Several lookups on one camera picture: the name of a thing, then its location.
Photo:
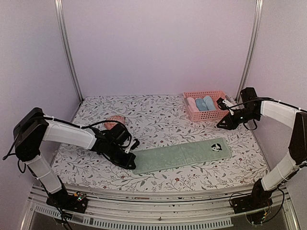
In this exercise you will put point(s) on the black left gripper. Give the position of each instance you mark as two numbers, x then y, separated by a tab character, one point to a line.
126	164

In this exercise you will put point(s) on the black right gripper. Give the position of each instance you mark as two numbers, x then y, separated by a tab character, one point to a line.
230	123

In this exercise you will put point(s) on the light blue towel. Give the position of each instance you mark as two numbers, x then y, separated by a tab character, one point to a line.
209	103

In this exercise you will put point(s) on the green panda towel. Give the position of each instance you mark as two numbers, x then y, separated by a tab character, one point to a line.
169	157

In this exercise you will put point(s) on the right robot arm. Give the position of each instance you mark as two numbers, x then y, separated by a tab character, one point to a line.
286	135

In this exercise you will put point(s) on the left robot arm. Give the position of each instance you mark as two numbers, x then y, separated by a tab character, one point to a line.
36	128

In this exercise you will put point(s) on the pink plastic basket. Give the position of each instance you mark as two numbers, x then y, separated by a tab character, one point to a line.
204	115

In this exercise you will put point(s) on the rolled blue towel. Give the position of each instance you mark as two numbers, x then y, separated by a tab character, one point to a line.
201	105

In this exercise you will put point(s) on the rolled pink towel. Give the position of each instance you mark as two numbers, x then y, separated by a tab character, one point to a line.
192	104

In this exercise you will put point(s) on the floral table mat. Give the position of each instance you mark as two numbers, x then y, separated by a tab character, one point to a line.
158	121

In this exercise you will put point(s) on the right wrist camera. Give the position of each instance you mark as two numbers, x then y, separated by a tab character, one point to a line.
225	104

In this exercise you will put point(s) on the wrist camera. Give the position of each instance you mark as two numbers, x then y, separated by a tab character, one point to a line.
225	104
134	144

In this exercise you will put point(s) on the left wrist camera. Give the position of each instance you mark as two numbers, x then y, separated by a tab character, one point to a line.
134	144

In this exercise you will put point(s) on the front aluminium rail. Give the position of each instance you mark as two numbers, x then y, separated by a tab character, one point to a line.
192	210

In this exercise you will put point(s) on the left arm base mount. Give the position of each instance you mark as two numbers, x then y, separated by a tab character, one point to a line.
64	201

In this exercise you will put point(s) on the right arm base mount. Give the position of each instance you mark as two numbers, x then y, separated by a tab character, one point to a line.
246	203

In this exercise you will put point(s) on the right aluminium frame post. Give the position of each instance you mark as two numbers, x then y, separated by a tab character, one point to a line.
251	46

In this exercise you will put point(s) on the aluminium frame post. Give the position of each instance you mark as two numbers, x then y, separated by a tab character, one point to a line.
251	46
67	50

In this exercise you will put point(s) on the left aluminium frame post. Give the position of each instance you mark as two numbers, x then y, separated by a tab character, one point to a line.
67	50

